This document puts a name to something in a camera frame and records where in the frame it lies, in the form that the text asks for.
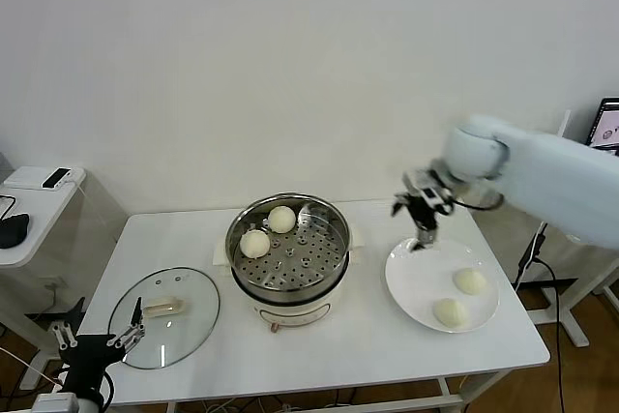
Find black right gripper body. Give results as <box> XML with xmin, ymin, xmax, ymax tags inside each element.
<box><xmin>401</xmin><ymin>163</ymin><xmax>457</xmax><ymax>231</ymax></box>

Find stainless steel steamer basket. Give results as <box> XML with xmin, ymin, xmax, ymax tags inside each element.
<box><xmin>225</xmin><ymin>193</ymin><xmax>350</xmax><ymax>306</ymax></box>

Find flat white box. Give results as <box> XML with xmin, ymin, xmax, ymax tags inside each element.
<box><xmin>3</xmin><ymin>166</ymin><xmax>87</xmax><ymax>192</ymax></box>

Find white side table rounded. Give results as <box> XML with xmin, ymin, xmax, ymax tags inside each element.
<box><xmin>0</xmin><ymin>165</ymin><xmax>88</xmax><ymax>391</ymax></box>

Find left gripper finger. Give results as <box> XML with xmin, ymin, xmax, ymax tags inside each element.
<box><xmin>108</xmin><ymin>296</ymin><xmax>147</xmax><ymax>354</ymax></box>
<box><xmin>50</xmin><ymin>297</ymin><xmax>86</xmax><ymax>349</ymax></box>

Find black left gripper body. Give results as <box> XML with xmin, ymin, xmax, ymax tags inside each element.
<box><xmin>57</xmin><ymin>333</ymin><xmax>125</xmax><ymax>395</ymax></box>

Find white round plate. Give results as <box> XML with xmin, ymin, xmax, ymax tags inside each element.
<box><xmin>385</xmin><ymin>236</ymin><xmax>501</xmax><ymax>335</ymax></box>

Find black smartphone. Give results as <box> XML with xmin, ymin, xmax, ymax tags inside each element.
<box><xmin>42</xmin><ymin>168</ymin><xmax>74</xmax><ymax>191</ymax></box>

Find black computer mouse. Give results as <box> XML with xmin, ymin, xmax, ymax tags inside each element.
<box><xmin>0</xmin><ymin>213</ymin><xmax>31</xmax><ymax>250</ymax></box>

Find black and white cable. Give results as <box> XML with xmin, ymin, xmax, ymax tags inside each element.
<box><xmin>513</xmin><ymin>221</ymin><xmax>589</xmax><ymax>413</ymax></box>

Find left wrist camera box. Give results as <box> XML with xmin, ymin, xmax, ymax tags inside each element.
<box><xmin>31</xmin><ymin>393</ymin><xmax>81</xmax><ymax>413</ymax></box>

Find white electric cooker base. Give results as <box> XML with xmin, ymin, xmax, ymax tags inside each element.
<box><xmin>212</xmin><ymin>221</ymin><xmax>368</xmax><ymax>336</ymax></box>

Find white steamed baozi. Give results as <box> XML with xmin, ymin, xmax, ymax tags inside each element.
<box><xmin>453</xmin><ymin>268</ymin><xmax>487</xmax><ymax>296</ymax></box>
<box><xmin>240</xmin><ymin>230</ymin><xmax>271</xmax><ymax>259</ymax></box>
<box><xmin>431</xmin><ymin>298</ymin><xmax>471</xmax><ymax>330</ymax></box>
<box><xmin>268</xmin><ymin>206</ymin><xmax>297</xmax><ymax>234</ymax></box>

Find grey laptop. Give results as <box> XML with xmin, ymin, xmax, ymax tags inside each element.
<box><xmin>584</xmin><ymin>97</ymin><xmax>619</xmax><ymax>158</ymax></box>

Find glass lid cream handle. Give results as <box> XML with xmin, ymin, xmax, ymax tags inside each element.
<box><xmin>107</xmin><ymin>266</ymin><xmax>221</xmax><ymax>370</ymax></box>

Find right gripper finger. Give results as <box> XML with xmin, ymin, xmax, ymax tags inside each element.
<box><xmin>390</xmin><ymin>193</ymin><xmax>413</xmax><ymax>219</ymax></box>
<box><xmin>410</xmin><ymin>227</ymin><xmax>439</xmax><ymax>252</ymax></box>

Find white side table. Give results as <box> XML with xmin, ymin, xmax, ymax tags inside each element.
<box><xmin>524</xmin><ymin>233</ymin><xmax>619</xmax><ymax>349</ymax></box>

